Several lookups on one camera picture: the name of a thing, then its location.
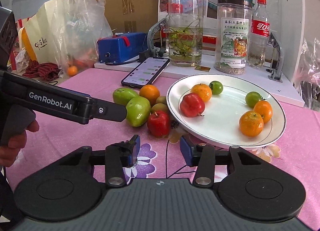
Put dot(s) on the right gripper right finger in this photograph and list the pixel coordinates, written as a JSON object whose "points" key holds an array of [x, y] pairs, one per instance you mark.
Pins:
{"points": [[201, 156]]}

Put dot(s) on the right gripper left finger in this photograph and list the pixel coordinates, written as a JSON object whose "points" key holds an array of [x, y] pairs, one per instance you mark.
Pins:
{"points": [[118, 156]]}

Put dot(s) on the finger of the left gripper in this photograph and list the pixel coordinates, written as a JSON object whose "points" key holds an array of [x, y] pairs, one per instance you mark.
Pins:
{"points": [[108, 111]]}

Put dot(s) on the elongated green fruit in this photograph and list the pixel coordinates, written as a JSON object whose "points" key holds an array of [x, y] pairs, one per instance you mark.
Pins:
{"points": [[123, 95]]}

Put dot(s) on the large green apple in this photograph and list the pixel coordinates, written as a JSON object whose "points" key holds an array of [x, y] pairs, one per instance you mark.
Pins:
{"points": [[138, 111]]}

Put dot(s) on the red apple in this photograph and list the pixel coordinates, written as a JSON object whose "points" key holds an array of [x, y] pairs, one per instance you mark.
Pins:
{"points": [[158, 123], [192, 105]]}

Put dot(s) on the small kiwi front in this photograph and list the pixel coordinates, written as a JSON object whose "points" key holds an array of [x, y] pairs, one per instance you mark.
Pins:
{"points": [[160, 107]]}

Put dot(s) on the small kiwi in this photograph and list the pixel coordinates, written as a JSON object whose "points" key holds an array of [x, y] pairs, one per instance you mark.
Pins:
{"points": [[161, 99], [160, 107]]}

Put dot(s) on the small round green fruit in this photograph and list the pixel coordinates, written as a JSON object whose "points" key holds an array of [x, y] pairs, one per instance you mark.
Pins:
{"points": [[216, 87]]}

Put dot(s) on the round green fruit front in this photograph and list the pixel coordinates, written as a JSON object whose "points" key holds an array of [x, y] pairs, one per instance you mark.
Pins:
{"points": [[252, 98]]}

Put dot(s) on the person's left hand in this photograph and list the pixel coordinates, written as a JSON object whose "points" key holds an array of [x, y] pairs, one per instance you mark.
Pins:
{"points": [[8, 153]]}

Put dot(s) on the pink floral tablecloth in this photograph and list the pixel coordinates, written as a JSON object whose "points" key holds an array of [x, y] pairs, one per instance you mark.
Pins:
{"points": [[296, 152]]}

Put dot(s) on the red mesh bag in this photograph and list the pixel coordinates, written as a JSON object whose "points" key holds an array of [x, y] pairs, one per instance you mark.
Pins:
{"points": [[45, 71]]}

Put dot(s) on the large orange on table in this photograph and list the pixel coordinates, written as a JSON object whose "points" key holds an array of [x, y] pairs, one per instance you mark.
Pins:
{"points": [[150, 92]]}

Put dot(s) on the white ceramic plate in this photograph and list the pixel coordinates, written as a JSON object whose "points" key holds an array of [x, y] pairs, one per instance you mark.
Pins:
{"points": [[219, 124]]}

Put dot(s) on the red apple on plate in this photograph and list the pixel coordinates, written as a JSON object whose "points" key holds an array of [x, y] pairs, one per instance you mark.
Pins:
{"points": [[192, 105]]}

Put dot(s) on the black smartphone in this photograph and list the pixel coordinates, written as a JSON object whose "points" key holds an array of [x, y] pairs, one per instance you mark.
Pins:
{"points": [[145, 73]]}

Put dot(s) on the large front mandarin on plate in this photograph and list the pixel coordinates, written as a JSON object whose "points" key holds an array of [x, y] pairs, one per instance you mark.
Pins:
{"points": [[251, 124]]}

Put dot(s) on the small kiwi back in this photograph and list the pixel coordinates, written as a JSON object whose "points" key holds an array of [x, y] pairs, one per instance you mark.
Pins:
{"points": [[161, 99]]}

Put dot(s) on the mandarin beside red apple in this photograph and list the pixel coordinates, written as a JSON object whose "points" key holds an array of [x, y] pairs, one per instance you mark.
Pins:
{"points": [[203, 90]]}

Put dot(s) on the blue power box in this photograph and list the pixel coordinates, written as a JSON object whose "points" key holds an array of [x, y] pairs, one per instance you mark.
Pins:
{"points": [[122, 47]]}

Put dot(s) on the cream tote bag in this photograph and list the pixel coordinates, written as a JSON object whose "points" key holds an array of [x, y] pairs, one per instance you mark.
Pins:
{"points": [[48, 34]]}

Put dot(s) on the back right mandarin on plate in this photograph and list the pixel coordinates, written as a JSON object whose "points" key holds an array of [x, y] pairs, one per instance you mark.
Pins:
{"points": [[264, 109]]}

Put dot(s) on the gold card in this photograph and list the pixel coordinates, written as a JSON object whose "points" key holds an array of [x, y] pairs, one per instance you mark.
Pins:
{"points": [[202, 68]]}

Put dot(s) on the clear plastic bag with fruit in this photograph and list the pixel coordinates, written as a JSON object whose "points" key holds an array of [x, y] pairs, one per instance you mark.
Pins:
{"points": [[77, 25]]}

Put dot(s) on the white board platform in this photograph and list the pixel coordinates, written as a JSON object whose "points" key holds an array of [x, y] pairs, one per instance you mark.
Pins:
{"points": [[284, 92]]}

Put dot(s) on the grey clamp right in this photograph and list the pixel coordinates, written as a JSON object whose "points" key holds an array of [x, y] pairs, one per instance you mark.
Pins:
{"points": [[277, 59]]}

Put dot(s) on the tall glass vase with plant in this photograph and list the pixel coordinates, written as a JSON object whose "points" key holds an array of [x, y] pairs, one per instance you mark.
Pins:
{"points": [[185, 41]]}

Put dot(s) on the clear bottle red cap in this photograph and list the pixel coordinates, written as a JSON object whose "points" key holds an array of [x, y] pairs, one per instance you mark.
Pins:
{"points": [[174, 15]]}

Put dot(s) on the cola bottle red label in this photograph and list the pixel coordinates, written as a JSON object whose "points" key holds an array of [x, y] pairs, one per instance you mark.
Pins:
{"points": [[260, 30]]}

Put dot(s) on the crumpled clear plastic bag right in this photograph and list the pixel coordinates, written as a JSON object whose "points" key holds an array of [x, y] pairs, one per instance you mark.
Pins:
{"points": [[307, 78]]}

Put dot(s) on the clear plastic jar with label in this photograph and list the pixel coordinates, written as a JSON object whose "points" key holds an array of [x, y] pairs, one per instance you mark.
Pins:
{"points": [[233, 31]]}

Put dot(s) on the white shelf unit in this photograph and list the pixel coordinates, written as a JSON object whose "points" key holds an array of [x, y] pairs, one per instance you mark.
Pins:
{"points": [[292, 35]]}

